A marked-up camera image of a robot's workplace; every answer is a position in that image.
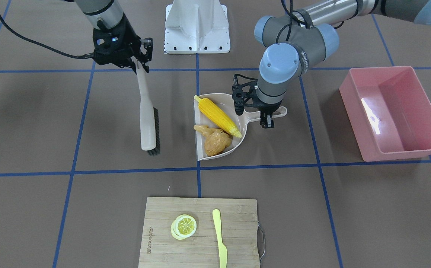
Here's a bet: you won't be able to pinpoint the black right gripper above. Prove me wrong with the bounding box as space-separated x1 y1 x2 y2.
92 17 154 73

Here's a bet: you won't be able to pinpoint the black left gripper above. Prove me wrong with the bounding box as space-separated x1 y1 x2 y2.
232 74 280 129

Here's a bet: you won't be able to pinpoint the beige plastic dustpan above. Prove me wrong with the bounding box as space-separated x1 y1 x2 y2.
193 93 288 161

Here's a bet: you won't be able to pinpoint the brown toy potato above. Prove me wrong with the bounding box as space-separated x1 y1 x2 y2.
204 130 232 156

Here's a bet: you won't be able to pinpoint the yellow toy corn cob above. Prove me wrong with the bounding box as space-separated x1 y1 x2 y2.
194 95 242 138

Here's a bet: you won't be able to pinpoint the tan toy ginger root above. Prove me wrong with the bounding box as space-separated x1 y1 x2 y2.
193 124 224 137

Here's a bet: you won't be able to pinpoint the beige brush with black bristles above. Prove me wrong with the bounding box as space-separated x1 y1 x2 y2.
134 61 160 156

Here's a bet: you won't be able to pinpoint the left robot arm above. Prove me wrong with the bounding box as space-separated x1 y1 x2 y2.
232 0 431 128

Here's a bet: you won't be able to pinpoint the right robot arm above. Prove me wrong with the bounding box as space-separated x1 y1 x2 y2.
76 0 153 73

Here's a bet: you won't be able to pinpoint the pink plastic bin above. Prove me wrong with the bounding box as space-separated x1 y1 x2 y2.
339 66 431 162

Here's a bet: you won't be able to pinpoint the yellow lemon slices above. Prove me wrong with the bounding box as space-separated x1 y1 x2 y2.
170 215 197 240

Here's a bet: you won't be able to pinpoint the yellow plastic knife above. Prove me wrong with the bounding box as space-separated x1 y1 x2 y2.
212 209 228 268

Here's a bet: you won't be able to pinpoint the bamboo cutting board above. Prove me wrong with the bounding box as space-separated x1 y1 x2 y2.
138 197 261 268

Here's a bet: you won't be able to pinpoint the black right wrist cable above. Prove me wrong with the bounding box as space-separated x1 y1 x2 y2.
0 0 95 60

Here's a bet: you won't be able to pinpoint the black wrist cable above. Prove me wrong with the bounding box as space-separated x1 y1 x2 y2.
275 0 346 45
0 0 95 60

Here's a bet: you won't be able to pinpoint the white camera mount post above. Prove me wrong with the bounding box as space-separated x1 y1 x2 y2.
163 0 231 54

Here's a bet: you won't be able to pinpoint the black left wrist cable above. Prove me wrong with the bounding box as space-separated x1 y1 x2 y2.
275 0 346 45

